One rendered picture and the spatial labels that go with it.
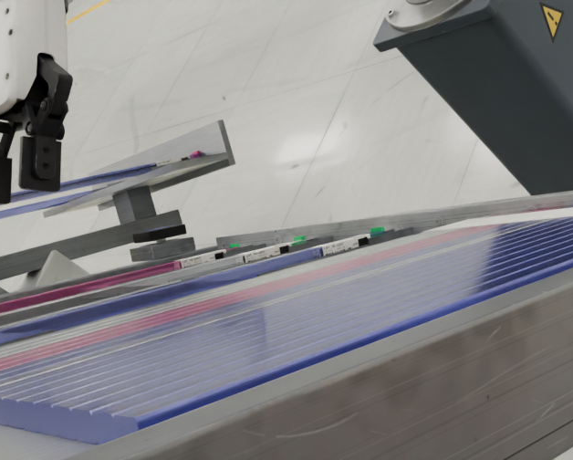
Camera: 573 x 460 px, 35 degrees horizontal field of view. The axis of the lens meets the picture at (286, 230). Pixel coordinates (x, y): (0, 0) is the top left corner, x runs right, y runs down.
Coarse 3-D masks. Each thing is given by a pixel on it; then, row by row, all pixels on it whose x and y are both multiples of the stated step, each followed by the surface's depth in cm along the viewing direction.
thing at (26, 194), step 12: (192, 156) 127; (132, 168) 119; (144, 168) 121; (72, 180) 113; (84, 180) 114; (96, 180) 115; (108, 180) 116; (24, 192) 108; (36, 192) 109; (60, 192) 112; (0, 204) 105
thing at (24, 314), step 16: (304, 240) 91; (240, 256) 86; (176, 272) 81; (192, 272) 82; (208, 272) 83; (112, 288) 77; (128, 288) 78; (144, 288) 79; (48, 304) 73; (64, 304) 74; (80, 304) 75; (0, 320) 70; (16, 320) 71
